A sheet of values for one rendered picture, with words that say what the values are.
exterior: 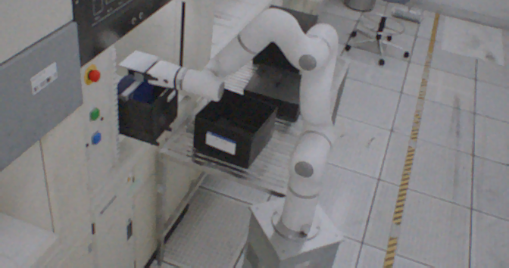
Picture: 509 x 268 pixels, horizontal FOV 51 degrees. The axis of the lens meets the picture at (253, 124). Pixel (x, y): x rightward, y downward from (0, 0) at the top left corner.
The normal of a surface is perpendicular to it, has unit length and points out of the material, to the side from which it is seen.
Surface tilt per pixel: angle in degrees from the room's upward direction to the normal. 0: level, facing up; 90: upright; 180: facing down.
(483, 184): 0
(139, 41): 90
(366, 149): 0
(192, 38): 90
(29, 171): 90
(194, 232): 0
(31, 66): 90
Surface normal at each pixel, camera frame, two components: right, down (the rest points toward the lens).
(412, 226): 0.11, -0.80
